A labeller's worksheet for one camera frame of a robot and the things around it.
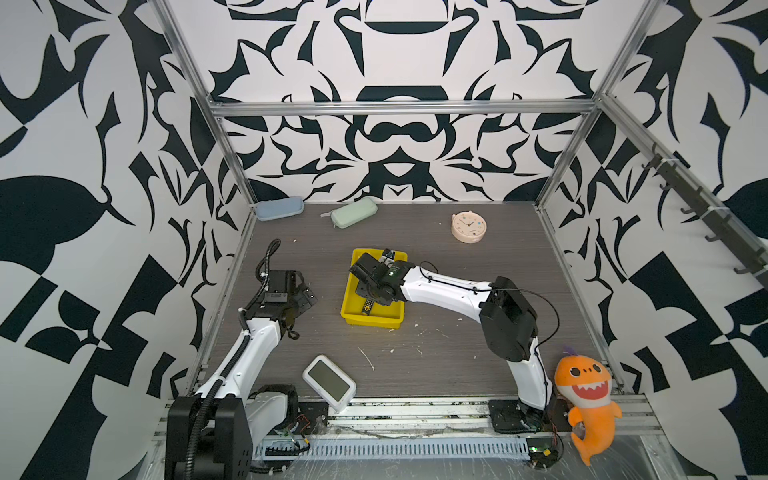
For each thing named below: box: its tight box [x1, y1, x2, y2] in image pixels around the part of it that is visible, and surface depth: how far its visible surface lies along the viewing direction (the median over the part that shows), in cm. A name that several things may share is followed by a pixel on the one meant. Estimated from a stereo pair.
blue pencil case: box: [256, 196, 305, 221], surface depth 118 cm
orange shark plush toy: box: [555, 348, 623, 467], surface depth 73 cm
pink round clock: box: [450, 210, 488, 244], surface depth 113 cm
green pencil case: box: [320, 197, 378, 229], surface depth 117 cm
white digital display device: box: [302, 354, 357, 413], surface depth 77 cm
